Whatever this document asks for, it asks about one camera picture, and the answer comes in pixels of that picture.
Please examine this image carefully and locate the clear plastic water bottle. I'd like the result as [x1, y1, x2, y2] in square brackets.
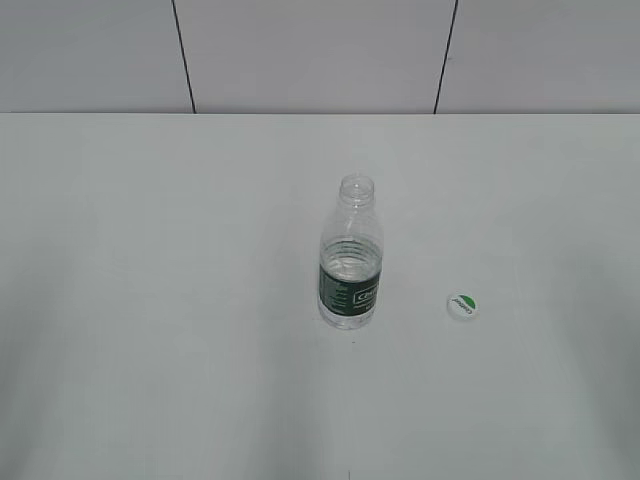
[317, 174, 384, 330]

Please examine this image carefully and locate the white green bottle cap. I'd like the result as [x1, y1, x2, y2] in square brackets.
[446, 291, 478, 321]

